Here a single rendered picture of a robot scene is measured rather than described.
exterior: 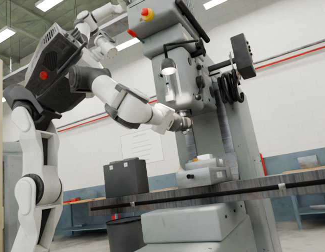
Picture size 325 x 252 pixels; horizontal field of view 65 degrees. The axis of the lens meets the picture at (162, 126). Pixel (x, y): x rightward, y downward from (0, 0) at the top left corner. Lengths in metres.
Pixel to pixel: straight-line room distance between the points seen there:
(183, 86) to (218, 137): 0.51
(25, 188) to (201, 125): 1.06
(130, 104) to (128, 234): 2.29
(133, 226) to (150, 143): 3.56
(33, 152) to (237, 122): 1.13
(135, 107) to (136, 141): 5.69
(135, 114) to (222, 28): 5.61
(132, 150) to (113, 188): 5.12
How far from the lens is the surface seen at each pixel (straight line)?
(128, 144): 6.67
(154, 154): 6.22
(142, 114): 0.87
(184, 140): 1.72
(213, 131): 1.65
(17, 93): 1.43
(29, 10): 8.57
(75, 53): 1.15
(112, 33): 4.68
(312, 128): 5.45
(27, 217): 1.26
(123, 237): 3.02
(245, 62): 1.53
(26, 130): 1.30
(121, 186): 1.45
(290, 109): 5.51
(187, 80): 1.28
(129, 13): 1.43
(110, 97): 0.88
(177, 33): 1.35
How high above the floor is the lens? 0.95
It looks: 13 degrees up
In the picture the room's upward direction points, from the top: 8 degrees counter-clockwise
